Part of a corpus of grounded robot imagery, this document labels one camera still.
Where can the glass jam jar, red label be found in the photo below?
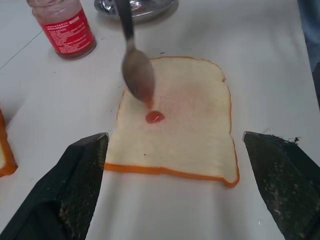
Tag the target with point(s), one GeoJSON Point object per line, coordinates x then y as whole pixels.
{"type": "Point", "coordinates": [67, 32]}

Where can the red jam drop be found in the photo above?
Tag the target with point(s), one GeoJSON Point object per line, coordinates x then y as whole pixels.
{"type": "Point", "coordinates": [155, 117]}

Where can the white toast slice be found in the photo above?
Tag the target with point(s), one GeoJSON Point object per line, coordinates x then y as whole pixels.
{"type": "Point", "coordinates": [190, 130]}

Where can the round steel plate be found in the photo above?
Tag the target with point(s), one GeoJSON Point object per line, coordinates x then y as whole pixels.
{"type": "Point", "coordinates": [155, 10]}

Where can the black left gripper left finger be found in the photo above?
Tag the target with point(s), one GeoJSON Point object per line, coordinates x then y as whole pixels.
{"type": "Point", "coordinates": [62, 190]}

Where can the steel spoon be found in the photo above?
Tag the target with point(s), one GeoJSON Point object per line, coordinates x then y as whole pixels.
{"type": "Point", "coordinates": [138, 72]}

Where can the toast slice with orange crust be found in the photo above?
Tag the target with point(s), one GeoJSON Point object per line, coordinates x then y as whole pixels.
{"type": "Point", "coordinates": [6, 160]}

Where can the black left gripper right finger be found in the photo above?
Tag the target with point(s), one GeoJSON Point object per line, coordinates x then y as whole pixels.
{"type": "Point", "coordinates": [290, 185]}

